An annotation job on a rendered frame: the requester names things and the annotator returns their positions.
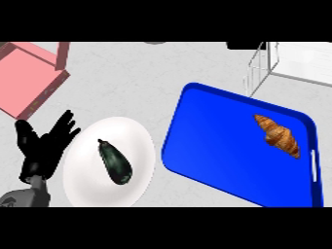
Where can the white oval plate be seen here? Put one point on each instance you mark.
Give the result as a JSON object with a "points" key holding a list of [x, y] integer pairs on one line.
{"points": [[108, 162]]}

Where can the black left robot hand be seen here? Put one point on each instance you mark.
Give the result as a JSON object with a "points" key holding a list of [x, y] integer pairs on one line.
{"points": [[42, 150]]}

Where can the dark green eggplant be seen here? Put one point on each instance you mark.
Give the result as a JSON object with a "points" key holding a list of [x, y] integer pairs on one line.
{"points": [[115, 162]]}

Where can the pink open box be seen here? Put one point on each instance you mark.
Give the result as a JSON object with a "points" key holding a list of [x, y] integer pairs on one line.
{"points": [[23, 81]]}

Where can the blue plastic tray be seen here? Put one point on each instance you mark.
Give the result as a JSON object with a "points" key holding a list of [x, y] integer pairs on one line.
{"points": [[239, 149]]}

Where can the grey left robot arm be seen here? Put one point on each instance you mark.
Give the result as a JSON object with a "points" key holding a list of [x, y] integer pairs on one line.
{"points": [[27, 196]]}

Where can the dark appliance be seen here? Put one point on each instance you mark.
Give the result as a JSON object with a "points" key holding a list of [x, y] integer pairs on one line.
{"points": [[245, 45]]}

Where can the brown croissant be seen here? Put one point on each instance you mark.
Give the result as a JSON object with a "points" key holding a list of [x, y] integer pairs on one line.
{"points": [[278, 135]]}

